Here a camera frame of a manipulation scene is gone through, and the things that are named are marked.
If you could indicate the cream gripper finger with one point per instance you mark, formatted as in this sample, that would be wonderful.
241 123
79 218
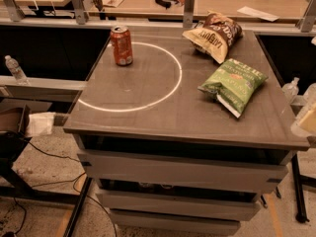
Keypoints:
305 122

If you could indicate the green jalapeno chip bag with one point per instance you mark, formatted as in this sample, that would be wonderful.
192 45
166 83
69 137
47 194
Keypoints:
232 84

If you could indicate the brown and cream chip bag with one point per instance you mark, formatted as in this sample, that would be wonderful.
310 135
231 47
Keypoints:
215 37

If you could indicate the orange soda can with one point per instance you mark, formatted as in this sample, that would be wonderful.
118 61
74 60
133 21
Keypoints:
121 43

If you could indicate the white plastic bag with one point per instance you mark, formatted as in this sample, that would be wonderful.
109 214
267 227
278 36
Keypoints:
40 124

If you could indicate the clear bottle at right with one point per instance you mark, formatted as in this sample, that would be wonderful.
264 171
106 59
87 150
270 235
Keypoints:
291 89

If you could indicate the black stand leg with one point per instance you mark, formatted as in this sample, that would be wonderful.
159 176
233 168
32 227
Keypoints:
301 215

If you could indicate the white paper sheet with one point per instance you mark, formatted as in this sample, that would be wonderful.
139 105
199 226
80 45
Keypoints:
258 14

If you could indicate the grey drawer cabinet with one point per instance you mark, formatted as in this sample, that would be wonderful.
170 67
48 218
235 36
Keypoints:
163 154

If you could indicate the black glasses on desk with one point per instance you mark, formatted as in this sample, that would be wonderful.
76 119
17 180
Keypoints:
163 3

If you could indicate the clear plastic water bottle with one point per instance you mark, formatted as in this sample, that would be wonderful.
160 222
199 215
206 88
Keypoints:
16 70

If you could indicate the dark bin at left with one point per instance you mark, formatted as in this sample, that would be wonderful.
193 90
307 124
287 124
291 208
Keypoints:
13 132

